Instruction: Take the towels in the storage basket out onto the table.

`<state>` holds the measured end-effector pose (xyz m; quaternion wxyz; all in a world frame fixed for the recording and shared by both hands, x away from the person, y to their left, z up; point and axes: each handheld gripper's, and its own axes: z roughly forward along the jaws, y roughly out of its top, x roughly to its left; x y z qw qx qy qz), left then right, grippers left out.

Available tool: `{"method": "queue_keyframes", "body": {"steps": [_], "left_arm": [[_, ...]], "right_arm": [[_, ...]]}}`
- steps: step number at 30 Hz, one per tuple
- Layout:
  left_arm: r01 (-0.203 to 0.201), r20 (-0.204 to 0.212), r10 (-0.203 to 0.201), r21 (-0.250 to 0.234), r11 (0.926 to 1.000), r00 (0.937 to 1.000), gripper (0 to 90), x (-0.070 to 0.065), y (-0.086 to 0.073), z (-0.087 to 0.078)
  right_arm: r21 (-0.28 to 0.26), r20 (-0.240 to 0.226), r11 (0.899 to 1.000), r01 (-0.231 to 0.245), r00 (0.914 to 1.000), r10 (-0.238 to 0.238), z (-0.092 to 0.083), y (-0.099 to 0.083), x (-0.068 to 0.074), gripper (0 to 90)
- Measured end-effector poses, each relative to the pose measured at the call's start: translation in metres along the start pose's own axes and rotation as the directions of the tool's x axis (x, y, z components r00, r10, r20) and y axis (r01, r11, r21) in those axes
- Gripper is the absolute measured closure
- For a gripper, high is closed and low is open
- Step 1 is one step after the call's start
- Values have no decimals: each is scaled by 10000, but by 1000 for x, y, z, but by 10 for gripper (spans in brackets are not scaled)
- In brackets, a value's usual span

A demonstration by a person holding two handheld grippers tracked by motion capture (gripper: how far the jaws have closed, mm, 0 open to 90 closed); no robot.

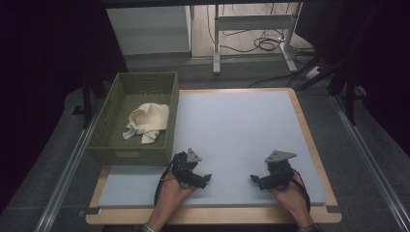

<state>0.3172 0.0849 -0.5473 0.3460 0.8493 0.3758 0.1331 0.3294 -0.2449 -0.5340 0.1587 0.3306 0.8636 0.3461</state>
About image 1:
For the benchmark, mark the person's right hand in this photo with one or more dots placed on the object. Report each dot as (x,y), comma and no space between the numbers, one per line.
(295,201)

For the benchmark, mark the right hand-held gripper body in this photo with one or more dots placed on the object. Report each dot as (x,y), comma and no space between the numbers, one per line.
(279,170)

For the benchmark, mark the metal floor rail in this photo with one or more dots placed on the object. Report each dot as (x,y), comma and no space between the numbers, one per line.
(370,161)
(67,174)

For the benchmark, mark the green woven basket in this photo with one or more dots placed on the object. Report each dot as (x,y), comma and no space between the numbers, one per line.
(129,154)

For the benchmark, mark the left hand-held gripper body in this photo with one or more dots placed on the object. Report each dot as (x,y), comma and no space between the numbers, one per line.
(182,167)

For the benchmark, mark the black metal stand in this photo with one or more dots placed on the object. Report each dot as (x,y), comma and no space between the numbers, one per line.
(350,96)
(86,103)

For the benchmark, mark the white cabinet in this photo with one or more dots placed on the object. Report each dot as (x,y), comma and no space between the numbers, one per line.
(148,30)

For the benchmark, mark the cream knitted cloth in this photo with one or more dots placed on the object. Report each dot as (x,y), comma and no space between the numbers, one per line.
(149,121)

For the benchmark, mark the black tape strip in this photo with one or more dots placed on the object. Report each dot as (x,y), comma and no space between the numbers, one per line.
(333,209)

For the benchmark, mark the person's left hand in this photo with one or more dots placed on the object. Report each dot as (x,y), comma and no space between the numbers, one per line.
(169,199)

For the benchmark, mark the white desk frame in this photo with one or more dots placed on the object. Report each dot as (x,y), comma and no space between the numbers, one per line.
(254,22)

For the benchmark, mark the grey foam mat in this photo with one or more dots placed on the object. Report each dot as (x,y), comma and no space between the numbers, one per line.
(235,129)

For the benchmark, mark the white power strip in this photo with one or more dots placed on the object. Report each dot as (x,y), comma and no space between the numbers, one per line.
(313,72)

